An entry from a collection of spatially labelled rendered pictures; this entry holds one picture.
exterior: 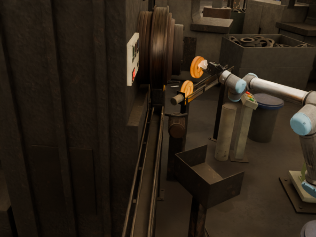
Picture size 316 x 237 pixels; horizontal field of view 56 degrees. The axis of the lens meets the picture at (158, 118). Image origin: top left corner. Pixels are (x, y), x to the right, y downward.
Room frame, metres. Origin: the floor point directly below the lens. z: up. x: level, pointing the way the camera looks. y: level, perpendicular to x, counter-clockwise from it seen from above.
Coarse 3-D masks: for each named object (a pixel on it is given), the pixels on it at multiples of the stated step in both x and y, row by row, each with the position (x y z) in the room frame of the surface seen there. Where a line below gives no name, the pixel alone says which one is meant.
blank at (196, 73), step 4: (200, 56) 2.10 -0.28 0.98; (196, 60) 2.05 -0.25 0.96; (200, 60) 2.08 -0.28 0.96; (192, 64) 2.04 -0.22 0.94; (196, 64) 2.04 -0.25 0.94; (192, 68) 2.03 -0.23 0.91; (196, 68) 2.04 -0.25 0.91; (192, 72) 2.03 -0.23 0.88; (196, 72) 2.05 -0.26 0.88; (200, 72) 2.09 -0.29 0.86; (192, 76) 2.06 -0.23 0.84; (196, 76) 2.05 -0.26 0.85; (200, 76) 2.10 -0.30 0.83
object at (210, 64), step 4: (208, 64) 2.00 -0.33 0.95; (212, 64) 1.98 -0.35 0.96; (216, 64) 2.02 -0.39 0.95; (208, 68) 2.00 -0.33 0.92; (212, 68) 1.98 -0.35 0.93; (216, 68) 1.98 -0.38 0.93; (220, 68) 1.98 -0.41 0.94; (224, 68) 1.97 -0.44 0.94; (212, 72) 1.98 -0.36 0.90; (216, 72) 1.98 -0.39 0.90; (220, 72) 1.95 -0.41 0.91
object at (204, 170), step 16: (176, 160) 1.20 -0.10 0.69; (192, 160) 1.28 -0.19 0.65; (176, 176) 1.19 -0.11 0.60; (192, 176) 1.09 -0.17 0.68; (208, 176) 1.21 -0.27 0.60; (240, 176) 1.10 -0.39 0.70; (192, 192) 1.08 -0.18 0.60; (208, 192) 1.00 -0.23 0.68; (224, 192) 1.05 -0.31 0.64; (192, 208) 1.18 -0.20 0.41; (208, 208) 1.00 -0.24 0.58; (192, 224) 1.17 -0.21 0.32
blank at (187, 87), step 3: (186, 81) 2.12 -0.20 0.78; (189, 81) 2.12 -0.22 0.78; (183, 84) 2.10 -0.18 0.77; (186, 84) 2.09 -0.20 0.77; (189, 84) 2.12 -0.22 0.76; (192, 84) 2.17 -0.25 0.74; (183, 87) 2.08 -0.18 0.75; (186, 87) 2.08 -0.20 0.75; (189, 87) 2.15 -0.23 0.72; (192, 87) 2.17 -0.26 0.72; (183, 90) 2.06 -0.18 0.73; (186, 90) 2.09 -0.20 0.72; (189, 90) 2.15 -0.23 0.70; (192, 90) 2.18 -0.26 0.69; (186, 93) 2.09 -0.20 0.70; (189, 93) 2.14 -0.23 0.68; (186, 96) 2.09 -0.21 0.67
